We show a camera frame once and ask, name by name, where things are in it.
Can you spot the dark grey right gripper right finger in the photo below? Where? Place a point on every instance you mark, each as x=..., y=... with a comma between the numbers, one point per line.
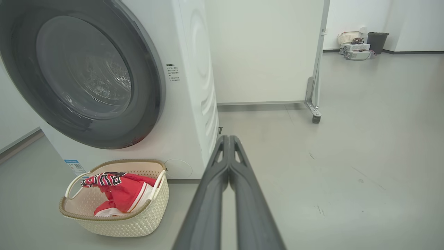
x=255, y=222

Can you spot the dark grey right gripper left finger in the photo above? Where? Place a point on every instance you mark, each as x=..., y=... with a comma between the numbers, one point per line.
x=204, y=215

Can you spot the red and white garment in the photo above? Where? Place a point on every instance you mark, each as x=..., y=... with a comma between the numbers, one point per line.
x=121, y=200

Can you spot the red garment with black print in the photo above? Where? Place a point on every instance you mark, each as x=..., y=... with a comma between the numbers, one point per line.
x=104, y=180

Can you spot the cream perforated laundry basket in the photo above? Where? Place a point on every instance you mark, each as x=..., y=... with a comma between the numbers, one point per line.
x=138, y=224

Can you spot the white front-load washing machine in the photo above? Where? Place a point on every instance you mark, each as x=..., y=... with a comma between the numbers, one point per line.
x=187, y=114

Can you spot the small white woven basket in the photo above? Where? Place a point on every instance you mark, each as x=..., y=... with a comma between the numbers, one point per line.
x=348, y=36

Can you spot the white partition with caster foot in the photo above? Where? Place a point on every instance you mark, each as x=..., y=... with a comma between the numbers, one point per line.
x=263, y=52

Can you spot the white electronics box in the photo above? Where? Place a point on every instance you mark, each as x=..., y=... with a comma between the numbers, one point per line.
x=360, y=55
x=357, y=47

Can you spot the black trash bin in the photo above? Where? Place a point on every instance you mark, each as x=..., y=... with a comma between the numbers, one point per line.
x=377, y=42

